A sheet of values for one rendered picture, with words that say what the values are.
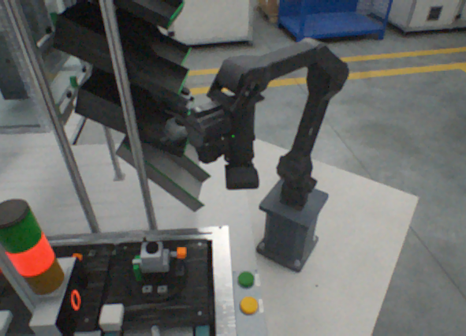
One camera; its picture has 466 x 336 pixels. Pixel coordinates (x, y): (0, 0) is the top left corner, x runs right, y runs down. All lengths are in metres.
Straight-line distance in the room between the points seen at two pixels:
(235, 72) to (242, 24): 4.29
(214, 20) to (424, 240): 3.49
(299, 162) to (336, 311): 0.41
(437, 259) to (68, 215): 2.01
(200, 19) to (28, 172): 3.56
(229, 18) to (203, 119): 4.25
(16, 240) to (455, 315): 2.08
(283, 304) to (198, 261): 0.26
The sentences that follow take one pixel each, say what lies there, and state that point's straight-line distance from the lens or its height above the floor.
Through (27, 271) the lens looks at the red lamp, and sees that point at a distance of 0.58.
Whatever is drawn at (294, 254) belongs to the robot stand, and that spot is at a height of 0.92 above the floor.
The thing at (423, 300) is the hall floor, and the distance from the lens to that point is 2.25.
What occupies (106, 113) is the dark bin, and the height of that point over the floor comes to 1.31.
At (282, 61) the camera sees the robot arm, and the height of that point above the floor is 1.49.
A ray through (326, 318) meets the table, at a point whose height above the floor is 0.86.
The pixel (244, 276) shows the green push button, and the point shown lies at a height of 0.97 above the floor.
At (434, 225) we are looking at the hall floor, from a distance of 2.67.
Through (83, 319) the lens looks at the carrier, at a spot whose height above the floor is 0.97.
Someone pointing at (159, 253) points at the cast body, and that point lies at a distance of 0.84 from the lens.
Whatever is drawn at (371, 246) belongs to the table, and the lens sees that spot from 1.20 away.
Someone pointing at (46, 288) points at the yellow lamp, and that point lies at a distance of 0.61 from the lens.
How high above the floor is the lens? 1.74
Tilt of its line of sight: 40 degrees down
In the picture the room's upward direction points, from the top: straight up
